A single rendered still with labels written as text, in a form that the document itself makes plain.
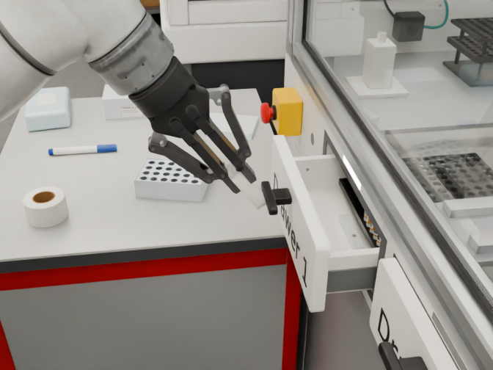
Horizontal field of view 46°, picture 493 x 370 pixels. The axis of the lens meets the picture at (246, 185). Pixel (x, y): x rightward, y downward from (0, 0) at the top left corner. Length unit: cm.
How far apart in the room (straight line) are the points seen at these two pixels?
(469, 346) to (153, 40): 44
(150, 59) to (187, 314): 56
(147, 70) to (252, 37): 91
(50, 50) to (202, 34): 92
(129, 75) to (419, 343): 41
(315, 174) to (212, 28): 69
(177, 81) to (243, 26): 87
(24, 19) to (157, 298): 58
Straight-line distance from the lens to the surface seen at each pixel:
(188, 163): 75
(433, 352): 60
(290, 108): 108
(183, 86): 69
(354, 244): 83
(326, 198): 94
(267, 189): 82
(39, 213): 104
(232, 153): 75
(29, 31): 65
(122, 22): 65
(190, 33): 154
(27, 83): 68
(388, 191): 69
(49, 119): 136
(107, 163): 121
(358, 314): 86
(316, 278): 72
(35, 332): 113
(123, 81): 67
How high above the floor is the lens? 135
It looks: 32 degrees down
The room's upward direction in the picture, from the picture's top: straight up
